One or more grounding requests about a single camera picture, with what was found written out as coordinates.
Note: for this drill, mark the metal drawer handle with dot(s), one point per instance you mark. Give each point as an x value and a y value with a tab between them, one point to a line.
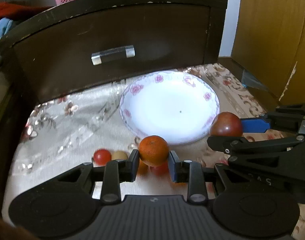
113	54

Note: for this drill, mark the floral beige tablecloth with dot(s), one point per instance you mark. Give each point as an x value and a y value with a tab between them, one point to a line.
64	133

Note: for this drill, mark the red blanket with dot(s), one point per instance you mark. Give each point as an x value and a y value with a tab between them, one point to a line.
19	13

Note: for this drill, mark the red oval tomato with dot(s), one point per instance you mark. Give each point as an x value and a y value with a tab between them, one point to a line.
160	170

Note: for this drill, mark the small red cherry tomato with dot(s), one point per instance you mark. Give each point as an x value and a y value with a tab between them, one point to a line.
101	157

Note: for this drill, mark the pale yellow-green small fruit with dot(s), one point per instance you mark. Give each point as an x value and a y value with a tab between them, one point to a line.
119	155

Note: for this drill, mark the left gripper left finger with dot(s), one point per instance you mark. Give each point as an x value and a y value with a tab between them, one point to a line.
116	172

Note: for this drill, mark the blue cloth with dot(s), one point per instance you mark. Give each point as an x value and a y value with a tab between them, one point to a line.
5	26

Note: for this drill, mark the white floral plate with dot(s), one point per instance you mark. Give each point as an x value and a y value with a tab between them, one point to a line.
177	106

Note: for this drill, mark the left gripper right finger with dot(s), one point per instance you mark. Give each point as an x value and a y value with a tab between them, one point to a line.
189	172

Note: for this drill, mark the wooden wardrobe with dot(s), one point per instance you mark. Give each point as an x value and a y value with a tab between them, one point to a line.
270	44

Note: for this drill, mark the orange tangerine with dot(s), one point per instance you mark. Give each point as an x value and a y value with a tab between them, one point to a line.
153	150

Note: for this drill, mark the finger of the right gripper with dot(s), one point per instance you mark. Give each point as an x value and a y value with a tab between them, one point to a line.
285	122
240	145

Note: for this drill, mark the dark wooden nightstand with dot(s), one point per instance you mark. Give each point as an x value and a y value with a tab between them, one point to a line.
51	52

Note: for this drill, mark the dark red tomato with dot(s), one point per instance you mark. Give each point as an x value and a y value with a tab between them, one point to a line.
226	124

